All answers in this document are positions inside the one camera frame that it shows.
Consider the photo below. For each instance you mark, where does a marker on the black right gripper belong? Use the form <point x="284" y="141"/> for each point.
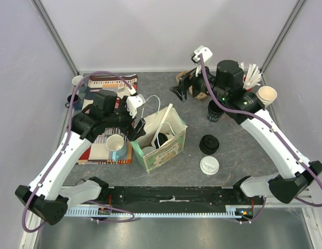
<point x="187" y="83"/>

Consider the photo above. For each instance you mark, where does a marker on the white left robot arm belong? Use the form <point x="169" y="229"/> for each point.
<point x="44" y="196"/>

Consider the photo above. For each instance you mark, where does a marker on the white wrapped straws bundle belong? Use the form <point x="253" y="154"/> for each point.
<point x="252" y="76"/>

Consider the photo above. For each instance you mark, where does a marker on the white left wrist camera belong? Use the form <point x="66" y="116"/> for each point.
<point x="133" y="102"/>

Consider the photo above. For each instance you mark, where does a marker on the colourful patterned placemat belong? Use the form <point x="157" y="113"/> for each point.
<point x="98" y="153"/>

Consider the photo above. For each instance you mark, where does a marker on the aluminium frame post left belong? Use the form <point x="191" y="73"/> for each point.
<point x="40" y="8"/>

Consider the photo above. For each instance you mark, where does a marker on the grey ceramic mug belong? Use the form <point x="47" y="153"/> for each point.
<point x="75" y="81"/>

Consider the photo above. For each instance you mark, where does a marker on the light blue ceramic mug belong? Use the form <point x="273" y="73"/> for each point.
<point x="117" y="146"/>

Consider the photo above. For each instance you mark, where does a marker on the green patterned paper bag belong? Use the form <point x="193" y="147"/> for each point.
<point x="175" y="129"/>

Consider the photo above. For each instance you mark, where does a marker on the white paper cup stack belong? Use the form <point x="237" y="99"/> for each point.
<point x="267" y="95"/>

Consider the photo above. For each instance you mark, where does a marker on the white slotted cable duct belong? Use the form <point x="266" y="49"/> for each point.
<point x="101" y="212"/>

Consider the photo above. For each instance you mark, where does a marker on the white plastic cup lid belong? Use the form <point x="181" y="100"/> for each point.
<point x="148" y="150"/>

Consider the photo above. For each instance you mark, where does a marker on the white straw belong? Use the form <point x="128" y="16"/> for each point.
<point x="160" y="125"/>

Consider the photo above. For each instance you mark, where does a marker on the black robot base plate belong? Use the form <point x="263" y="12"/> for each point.
<point x="174" y="199"/>

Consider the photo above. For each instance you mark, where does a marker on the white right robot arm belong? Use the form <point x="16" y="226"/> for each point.
<point x="295" y="171"/>

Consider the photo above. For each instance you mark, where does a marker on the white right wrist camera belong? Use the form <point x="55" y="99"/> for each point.
<point x="207" y="55"/>

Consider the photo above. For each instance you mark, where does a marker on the aluminium frame post right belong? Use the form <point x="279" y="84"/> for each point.
<point x="297" y="8"/>

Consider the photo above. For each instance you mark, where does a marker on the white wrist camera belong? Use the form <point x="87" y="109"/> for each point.
<point x="207" y="55"/>
<point x="133" y="102"/>

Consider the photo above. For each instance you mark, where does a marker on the aluminium frame post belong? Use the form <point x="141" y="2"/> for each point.
<point x="40" y="8"/>
<point x="297" y="8"/>

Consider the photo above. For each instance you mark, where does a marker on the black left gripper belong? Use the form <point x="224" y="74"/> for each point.
<point x="132" y="133"/>

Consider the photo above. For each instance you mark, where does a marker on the black plastic lid stack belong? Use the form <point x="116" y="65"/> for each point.
<point x="209" y="144"/>

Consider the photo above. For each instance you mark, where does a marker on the white lid stack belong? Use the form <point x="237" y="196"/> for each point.
<point x="209" y="165"/>

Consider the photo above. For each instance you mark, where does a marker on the dark blue ceramic mug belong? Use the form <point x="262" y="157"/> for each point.
<point x="76" y="102"/>

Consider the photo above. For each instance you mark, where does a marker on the black plastic cup lid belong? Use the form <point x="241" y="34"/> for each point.
<point x="160" y="140"/>

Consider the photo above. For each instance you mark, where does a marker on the brown pulp carrier stack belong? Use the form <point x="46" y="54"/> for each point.
<point x="200" y="96"/>

